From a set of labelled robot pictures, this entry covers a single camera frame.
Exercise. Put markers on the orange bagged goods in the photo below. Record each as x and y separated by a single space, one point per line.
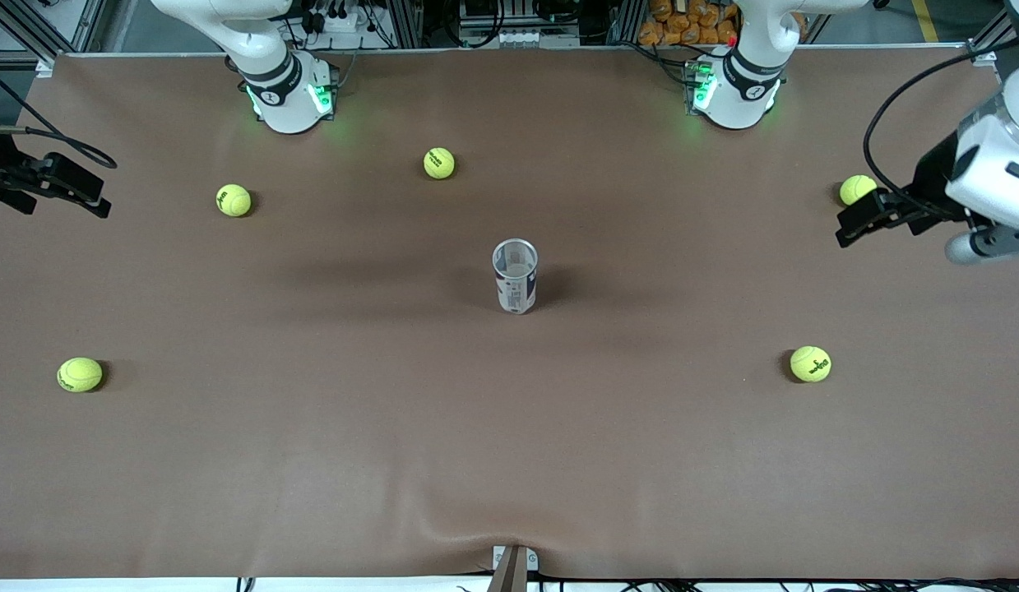
690 25

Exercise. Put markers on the brown table mat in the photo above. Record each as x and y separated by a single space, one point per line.
394 477

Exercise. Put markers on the metal table clamp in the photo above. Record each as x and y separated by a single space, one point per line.
513 567

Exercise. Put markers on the white blue tennis ball can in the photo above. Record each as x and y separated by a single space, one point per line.
516 279

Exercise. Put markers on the yellow tennis ball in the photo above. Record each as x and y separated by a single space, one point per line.
854 187
233 200
439 163
80 374
810 363

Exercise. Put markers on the aluminium frame post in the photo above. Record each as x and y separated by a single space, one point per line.
990 45
40 33

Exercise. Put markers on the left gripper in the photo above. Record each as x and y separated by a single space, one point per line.
934 182

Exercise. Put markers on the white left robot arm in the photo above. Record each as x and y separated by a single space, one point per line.
748 74

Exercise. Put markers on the white power strip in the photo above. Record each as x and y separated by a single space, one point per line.
332 20

